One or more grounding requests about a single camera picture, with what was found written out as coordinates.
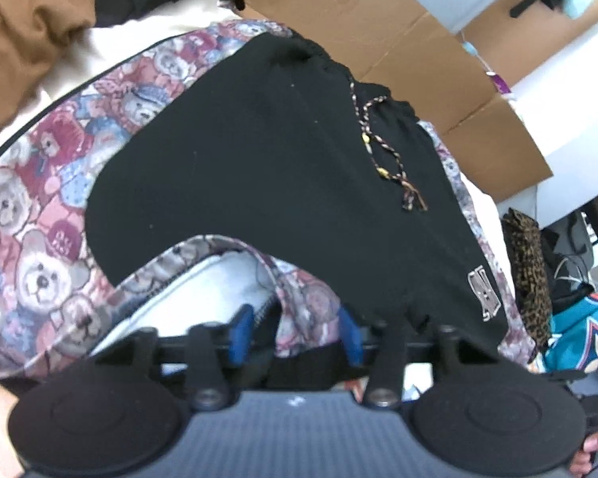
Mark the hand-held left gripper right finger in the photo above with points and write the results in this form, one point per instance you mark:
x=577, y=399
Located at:
x=351, y=338

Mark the cream bear-print blanket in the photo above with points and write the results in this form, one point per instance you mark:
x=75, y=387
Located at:
x=129, y=40

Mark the grey bag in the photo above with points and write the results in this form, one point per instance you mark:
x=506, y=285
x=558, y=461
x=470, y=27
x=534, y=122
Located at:
x=563, y=234

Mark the black bear-print pants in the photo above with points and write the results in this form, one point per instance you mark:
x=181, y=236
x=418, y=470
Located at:
x=279, y=159

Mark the teal patterned jersey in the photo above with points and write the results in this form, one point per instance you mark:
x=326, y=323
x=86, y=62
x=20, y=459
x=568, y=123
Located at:
x=588, y=318

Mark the brown garment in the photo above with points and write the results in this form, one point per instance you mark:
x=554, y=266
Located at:
x=25, y=20

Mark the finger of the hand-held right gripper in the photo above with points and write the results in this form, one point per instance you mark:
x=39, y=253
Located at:
x=565, y=377

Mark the purple tissue pack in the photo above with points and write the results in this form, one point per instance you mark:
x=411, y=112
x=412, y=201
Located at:
x=498, y=82

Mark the upright cardboard box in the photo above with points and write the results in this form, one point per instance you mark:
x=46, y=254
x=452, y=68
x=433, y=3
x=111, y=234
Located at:
x=528, y=45

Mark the flattened cardboard sheet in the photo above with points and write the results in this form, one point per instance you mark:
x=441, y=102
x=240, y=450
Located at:
x=378, y=20

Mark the leopard print garment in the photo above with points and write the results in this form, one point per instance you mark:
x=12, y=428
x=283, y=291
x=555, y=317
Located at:
x=526, y=279

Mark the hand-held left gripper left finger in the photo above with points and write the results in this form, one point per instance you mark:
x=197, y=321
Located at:
x=241, y=331

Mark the black bag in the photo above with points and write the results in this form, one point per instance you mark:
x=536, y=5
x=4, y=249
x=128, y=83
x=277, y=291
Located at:
x=568, y=294

